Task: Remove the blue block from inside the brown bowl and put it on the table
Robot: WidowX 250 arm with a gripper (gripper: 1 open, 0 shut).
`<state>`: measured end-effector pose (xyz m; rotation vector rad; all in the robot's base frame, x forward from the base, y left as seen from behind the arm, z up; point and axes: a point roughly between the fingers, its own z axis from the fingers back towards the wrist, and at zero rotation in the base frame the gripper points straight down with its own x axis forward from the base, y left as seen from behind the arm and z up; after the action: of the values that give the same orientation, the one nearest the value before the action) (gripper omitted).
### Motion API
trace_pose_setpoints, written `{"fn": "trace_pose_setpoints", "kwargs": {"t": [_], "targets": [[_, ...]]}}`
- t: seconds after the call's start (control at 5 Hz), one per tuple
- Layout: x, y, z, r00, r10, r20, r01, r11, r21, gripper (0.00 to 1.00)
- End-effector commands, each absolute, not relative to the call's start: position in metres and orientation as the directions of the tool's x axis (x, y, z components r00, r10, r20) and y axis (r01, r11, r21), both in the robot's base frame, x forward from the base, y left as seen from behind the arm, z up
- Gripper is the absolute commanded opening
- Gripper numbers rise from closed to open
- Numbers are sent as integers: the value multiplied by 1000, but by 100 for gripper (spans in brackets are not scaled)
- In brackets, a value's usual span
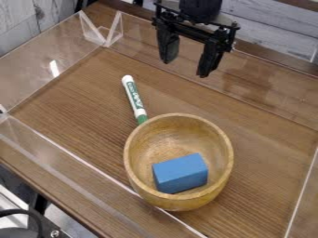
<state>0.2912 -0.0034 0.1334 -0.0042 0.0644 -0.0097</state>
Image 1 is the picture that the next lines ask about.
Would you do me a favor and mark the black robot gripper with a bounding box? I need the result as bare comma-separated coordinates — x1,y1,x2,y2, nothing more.
154,0,240,78

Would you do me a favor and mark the blue foam block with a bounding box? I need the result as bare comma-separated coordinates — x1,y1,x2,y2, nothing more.
151,153,209,194

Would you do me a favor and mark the brown wooden bowl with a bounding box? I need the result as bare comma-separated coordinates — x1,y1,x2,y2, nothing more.
123,113,236,211

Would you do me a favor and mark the green white marker pen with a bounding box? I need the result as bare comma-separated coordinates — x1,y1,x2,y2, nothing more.
122,75,149,125

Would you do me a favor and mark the clear acrylic tray wall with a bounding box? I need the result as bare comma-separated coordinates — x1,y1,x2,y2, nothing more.
0,6,318,238

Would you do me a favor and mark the black metal table frame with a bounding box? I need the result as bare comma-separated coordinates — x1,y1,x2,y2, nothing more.
0,165,74,238

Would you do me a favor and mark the black cable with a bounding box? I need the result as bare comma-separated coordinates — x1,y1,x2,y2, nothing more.
0,208,45,238

